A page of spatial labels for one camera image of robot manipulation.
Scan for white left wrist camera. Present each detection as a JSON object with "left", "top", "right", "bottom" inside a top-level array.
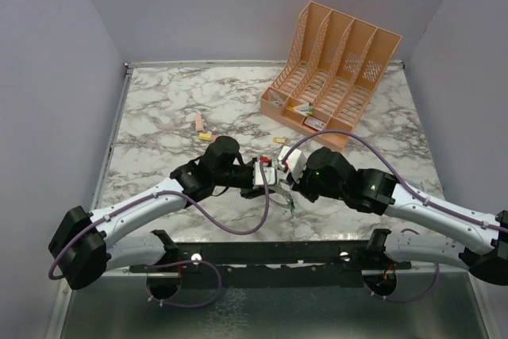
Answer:
[{"left": 252, "top": 156, "right": 278, "bottom": 190}]

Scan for peach plastic file organizer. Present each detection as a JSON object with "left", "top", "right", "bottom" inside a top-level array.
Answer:
[{"left": 260, "top": 2, "right": 402, "bottom": 151}]

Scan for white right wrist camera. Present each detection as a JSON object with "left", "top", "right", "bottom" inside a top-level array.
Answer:
[{"left": 276, "top": 145, "right": 306, "bottom": 183}]

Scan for white paper label card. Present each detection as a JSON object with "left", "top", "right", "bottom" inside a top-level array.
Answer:
[{"left": 404, "top": 179, "right": 428, "bottom": 195}]

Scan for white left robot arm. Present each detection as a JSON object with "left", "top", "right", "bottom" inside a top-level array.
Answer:
[{"left": 48, "top": 136, "right": 277, "bottom": 290}]

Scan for red white small box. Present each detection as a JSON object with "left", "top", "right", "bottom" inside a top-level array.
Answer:
[{"left": 302, "top": 116, "right": 326, "bottom": 133}]

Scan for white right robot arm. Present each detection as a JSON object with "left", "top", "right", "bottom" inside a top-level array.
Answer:
[{"left": 278, "top": 147, "right": 507, "bottom": 286}]

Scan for pink eraser stick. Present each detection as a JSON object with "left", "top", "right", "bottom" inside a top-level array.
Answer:
[{"left": 194, "top": 114, "right": 204, "bottom": 133}]

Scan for yellow capped pink tube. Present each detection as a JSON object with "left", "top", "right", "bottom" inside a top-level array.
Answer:
[{"left": 198, "top": 133, "right": 217, "bottom": 142}]

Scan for clear plastic bag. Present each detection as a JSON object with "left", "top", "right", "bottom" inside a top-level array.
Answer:
[{"left": 267, "top": 89, "right": 285, "bottom": 107}]

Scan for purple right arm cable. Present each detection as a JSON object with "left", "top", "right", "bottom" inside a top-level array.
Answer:
[{"left": 282, "top": 129, "right": 508, "bottom": 303}]

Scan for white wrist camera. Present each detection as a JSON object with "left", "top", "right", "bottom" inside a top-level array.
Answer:
[
  {"left": 276, "top": 145, "right": 306, "bottom": 183},
  {"left": 252, "top": 156, "right": 278, "bottom": 190}
]

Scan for coloured markers in organizer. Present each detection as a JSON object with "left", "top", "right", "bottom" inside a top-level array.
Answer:
[{"left": 287, "top": 102, "right": 314, "bottom": 117}]

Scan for yellow key tag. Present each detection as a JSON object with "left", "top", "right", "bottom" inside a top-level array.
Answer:
[{"left": 273, "top": 137, "right": 289, "bottom": 144}]

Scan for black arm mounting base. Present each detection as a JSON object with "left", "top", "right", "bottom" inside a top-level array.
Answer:
[{"left": 129, "top": 229, "right": 410, "bottom": 289}]

